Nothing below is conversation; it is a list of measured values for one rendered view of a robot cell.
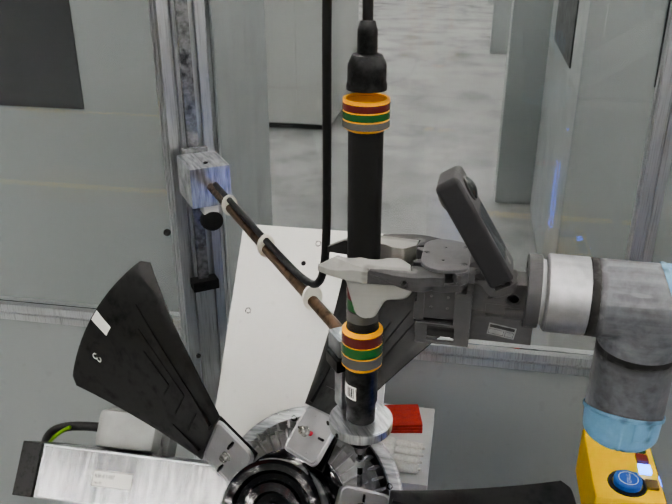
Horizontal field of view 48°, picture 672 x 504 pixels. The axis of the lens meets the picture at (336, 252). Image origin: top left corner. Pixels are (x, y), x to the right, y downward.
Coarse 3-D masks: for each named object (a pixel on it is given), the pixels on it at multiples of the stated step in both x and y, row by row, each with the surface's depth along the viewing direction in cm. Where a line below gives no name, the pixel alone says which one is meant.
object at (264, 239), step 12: (324, 0) 71; (372, 0) 64; (324, 12) 72; (372, 12) 64; (324, 24) 72; (324, 36) 73; (324, 48) 73; (324, 60) 74; (324, 72) 74; (324, 84) 75; (324, 96) 75; (324, 108) 76; (324, 120) 76; (324, 132) 77; (324, 144) 77; (324, 156) 78; (324, 168) 79; (324, 180) 79; (324, 192) 80; (324, 204) 80; (240, 216) 111; (324, 216) 81; (252, 228) 107; (324, 228) 82; (264, 240) 103; (324, 240) 82; (276, 252) 99; (324, 252) 83; (288, 264) 95; (300, 276) 92; (324, 276) 85; (312, 288) 89
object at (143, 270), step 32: (128, 288) 96; (128, 320) 96; (160, 320) 93; (128, 352) 96; (160, 352) 93; (96, 384) 102; (128, 384) 99; (160, 384) 94; (192, 384) 91; (160, 416) 97; (192, 416) 93; (192, 448) 95
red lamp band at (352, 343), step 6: (342, 336) 77; (378, 336) 76; (348, 342) 77; (354, 342) 76; (360, 342) 76; (366, 342) 76; (372, 342) 76; (378, 342) 77; (354, 348) 76; (360, 348) 76; (366, 348) 76; (372, 348) 76
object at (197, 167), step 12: (180, 156) 131; (192, 156) 131; (204, 156) 131; (216, 156) 131; (180, 168) 130; (192, 168) 125; (204, 168) 125; (216, 168) 126; (228, 168) 127; (180, 180) 132; (192, 180) 125; (204, 180) 126; (216, 180) 127; (228, 180) 128; (180, 192) 133; (192, 192) 126; (204, 192) 127; (228, 192) 128; (192, 204) 126; (204, 204) 127; (216, 204) 128
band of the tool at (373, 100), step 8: (344, 96) 68; (360, 96) 70; (368, 96) 70; (376, 96) 69; (384, 96) 69; (352, 104) 66; (360, 104) 66; (368, 104) 66; (376, 104) 66; (384, 104) 66; (384, 112) 67; (344, 120) 68
